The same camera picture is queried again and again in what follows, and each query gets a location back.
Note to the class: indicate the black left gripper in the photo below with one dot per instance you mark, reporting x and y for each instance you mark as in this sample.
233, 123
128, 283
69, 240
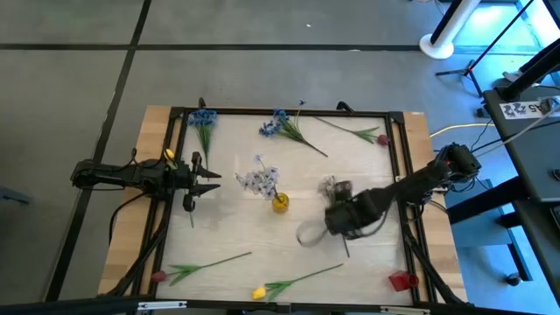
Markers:
179, 180

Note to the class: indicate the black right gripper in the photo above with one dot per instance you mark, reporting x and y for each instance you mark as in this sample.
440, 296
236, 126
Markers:
345, 216

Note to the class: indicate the white artificial flower bunch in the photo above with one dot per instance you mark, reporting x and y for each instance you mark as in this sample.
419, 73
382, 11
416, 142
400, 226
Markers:
262, 180
329, 186

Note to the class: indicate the dense blue artificial flower bunch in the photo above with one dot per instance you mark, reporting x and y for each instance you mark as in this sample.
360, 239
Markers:
202, 117

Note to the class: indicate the yellow ribbed glass vase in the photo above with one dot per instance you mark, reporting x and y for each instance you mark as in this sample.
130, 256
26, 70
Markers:
280, 205

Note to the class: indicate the red glass vase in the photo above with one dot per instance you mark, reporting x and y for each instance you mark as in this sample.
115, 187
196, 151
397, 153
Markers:
400, 281

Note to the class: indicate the red artificial tulip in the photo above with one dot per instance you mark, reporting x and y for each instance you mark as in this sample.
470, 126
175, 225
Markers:
383, 140
158, 276

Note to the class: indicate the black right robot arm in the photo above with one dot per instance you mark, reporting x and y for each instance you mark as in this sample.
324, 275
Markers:
402, 190

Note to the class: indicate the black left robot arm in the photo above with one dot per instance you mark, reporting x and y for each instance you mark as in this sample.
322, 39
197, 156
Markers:
114, 175

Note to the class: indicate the black caster wheel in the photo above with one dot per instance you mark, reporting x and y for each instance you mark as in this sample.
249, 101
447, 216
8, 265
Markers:
513, 279

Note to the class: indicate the blue grey floor object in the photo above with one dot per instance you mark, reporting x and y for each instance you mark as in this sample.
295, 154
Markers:
13, 195

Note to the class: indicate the white round pole stand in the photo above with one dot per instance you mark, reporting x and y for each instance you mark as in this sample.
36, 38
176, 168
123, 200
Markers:
437, 47

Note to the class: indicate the black side desk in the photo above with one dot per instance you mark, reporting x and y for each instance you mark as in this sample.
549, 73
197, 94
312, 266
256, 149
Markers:
534, 175

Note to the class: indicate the black tripod stand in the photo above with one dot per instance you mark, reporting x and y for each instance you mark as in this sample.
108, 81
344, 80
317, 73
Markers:
470, 67

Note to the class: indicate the white printed paper label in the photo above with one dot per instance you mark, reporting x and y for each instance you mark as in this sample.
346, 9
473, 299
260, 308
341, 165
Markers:
522, 109

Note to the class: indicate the person's foot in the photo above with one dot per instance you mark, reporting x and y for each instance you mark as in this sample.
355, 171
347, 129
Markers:
511, 75

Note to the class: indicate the black aluminium table frame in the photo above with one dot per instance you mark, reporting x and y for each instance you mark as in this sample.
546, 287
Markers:
245, 111

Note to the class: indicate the silver mount bracket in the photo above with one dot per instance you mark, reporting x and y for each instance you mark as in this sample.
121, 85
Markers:
404, 310
162, 305

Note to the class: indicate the black camera rig bar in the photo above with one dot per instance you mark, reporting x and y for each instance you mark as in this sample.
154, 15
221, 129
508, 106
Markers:
65, 306

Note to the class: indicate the black slanted post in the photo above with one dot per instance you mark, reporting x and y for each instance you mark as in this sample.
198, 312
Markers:
531, 74

